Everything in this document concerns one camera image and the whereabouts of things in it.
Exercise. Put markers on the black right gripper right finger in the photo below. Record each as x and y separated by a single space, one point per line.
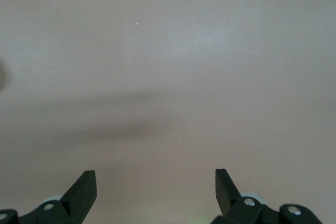
228 197

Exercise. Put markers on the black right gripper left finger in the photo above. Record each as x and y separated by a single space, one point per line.
78 197

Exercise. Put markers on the brown table cloth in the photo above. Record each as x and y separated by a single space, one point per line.
183 77

